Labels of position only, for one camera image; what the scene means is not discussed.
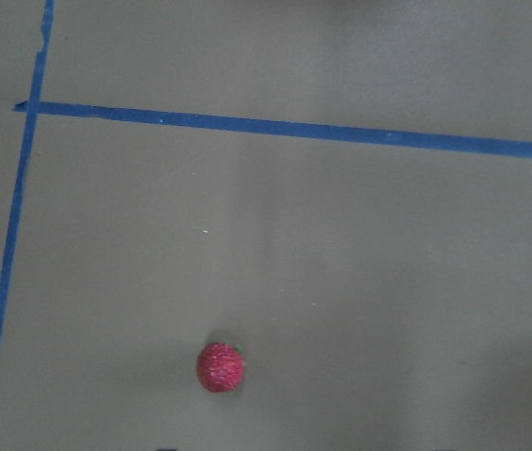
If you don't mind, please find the red strawberry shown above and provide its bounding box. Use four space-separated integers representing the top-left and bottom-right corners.
196 342 245 394

